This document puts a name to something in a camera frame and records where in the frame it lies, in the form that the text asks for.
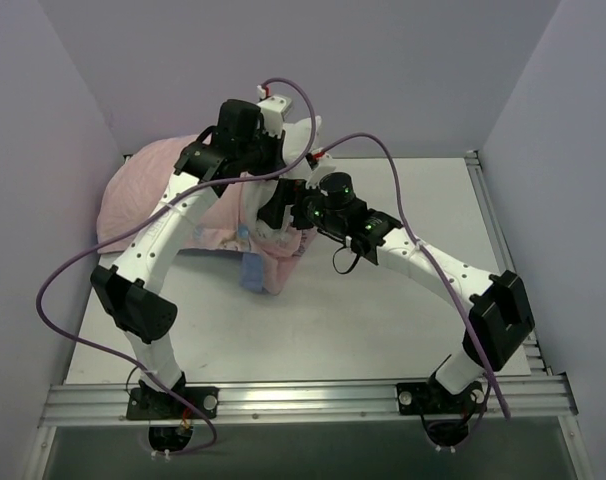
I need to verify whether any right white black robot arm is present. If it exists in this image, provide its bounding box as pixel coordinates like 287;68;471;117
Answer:
258;172;534;413

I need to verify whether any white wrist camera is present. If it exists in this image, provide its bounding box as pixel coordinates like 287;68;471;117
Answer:
257;85;292;138
306;153;336;189

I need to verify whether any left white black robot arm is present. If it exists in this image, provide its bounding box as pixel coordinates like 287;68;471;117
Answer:
90;95;296;419

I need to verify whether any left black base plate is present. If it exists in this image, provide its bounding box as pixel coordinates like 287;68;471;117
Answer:
125;385;219;421

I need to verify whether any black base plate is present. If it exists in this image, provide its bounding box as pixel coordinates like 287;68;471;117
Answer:
395;382;484;416
125;385;219;421

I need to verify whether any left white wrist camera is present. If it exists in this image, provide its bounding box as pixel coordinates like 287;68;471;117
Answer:
257;85;292;138

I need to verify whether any short black cable loop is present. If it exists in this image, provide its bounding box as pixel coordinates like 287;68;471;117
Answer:
331;244;362;276

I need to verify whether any pink blue pillowcase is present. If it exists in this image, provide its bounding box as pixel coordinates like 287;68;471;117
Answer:
96;135;316;295

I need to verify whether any white pillow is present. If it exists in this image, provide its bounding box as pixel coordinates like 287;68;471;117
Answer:
241;116;322;243

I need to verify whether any aluminium front rail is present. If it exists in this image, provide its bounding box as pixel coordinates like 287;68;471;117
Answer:
27;374;579;480

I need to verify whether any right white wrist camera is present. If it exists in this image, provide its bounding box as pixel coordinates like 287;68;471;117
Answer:
306;153;336;189

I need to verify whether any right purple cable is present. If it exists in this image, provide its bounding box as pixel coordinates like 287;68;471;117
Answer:
312;132;513;441

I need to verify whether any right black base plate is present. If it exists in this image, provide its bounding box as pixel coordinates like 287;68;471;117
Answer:
395;382;484;416

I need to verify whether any purple cable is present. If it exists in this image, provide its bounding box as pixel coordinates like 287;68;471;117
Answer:
312;132;513;441
35;77;317;456

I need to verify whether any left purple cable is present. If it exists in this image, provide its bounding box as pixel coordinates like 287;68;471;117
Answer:
35;77;317;456

